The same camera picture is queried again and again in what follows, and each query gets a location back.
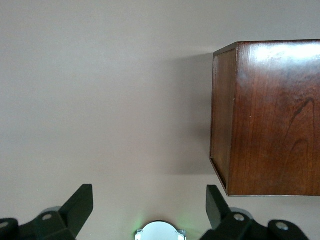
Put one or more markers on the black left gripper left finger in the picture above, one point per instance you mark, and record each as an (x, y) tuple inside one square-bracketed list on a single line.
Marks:
[(75, 207)]

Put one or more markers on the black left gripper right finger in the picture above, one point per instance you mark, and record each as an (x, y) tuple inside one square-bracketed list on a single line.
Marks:
[(217, 207)]

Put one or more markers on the dark red-brown wooden cabinet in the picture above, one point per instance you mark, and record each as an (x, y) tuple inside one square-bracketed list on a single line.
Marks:
[(275, 112)]

